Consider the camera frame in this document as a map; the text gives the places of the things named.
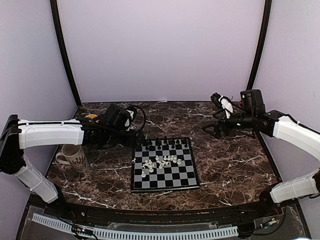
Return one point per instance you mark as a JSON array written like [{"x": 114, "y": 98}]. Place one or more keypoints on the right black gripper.
[{"x": 217, "y": 124}]

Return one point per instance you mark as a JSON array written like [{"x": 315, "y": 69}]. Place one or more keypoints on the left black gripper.
[{"x": 130, "y": 142}]

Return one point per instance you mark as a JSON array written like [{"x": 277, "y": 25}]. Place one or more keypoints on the black grey chess board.
[{"x": 174, "y": 178}]

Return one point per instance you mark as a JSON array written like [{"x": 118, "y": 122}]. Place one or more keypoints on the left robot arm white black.
[{"x": 110, "y": 128}]

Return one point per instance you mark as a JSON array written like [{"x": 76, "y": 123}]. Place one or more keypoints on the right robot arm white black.
[{"x": 252, "y": 114}]

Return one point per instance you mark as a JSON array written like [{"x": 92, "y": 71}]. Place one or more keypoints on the black chess pieces row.
[{"x": 165, "y": 143}]

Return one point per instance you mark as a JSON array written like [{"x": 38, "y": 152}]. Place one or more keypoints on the white mug orange inside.
[{"x": 90, "y": 117}]

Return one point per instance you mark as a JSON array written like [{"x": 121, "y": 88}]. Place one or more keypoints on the white mug floral pattern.
[{"x": 74, "y": 156}]

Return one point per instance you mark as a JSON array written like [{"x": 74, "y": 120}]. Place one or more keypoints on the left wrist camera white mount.
[{"x": 132, "y": 113}]

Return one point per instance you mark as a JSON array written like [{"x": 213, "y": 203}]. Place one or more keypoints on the right black frame post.
[{"x": 260, "y": 44}]

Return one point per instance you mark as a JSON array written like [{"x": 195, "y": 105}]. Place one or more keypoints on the black front rail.
[{"x": 87, "y": 213}]

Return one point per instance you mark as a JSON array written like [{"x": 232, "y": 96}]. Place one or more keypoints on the white slotted cable duct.
[{"x": 121, "y": 231}]

